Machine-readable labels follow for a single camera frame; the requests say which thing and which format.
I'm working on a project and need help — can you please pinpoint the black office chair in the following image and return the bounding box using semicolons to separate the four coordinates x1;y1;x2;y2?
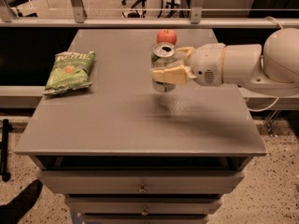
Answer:
121;0;147;18

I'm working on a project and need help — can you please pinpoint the middle grey drawer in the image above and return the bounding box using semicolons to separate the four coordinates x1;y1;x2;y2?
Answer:
66;196;221;215

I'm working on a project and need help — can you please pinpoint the bottom grey drawer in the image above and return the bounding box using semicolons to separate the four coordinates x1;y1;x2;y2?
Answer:
83;215;208;224

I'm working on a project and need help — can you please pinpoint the grey drawer cabinet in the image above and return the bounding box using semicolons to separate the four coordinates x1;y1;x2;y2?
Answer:
14;28;268;224

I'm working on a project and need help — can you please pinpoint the top grey drawer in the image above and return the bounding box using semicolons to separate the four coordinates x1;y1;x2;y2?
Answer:
38;171;244;195

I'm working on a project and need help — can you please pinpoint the metal railing beam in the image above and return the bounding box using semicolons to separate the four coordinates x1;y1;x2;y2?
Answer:
0;0;299;29

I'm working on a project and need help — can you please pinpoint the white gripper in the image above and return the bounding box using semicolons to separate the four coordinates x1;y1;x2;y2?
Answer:
150;43;225;87

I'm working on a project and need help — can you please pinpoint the red apple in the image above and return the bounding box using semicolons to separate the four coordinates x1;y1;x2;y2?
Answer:
156;29;177;45

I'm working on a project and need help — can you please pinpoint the green kettle chips bag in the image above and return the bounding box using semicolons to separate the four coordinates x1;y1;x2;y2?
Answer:
43;51;95;95

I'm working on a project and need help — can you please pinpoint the silver green 7up can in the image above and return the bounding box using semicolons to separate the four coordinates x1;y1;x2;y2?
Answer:
150;42;177;93

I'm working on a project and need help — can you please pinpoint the black stand left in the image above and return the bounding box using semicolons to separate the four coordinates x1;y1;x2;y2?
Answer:
0;119;12;182

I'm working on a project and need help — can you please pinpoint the black shoe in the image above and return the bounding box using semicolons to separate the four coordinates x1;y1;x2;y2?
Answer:
0;179;43;224

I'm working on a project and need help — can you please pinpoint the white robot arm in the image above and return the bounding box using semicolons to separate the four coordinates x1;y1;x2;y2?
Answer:
150;28;299;97

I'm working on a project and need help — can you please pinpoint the grey drawer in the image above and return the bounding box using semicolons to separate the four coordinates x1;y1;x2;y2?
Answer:
83;215;208;224
38;171;244;195
66;196;221;215

